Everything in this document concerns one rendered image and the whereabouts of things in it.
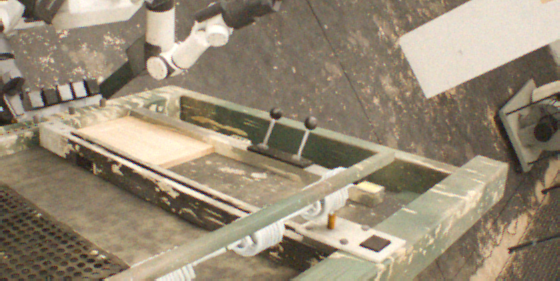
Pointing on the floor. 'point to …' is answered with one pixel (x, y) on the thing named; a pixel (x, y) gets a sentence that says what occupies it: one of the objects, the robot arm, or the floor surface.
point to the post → (116, 81)
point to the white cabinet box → (486, 31)
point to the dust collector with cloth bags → (533, 122)
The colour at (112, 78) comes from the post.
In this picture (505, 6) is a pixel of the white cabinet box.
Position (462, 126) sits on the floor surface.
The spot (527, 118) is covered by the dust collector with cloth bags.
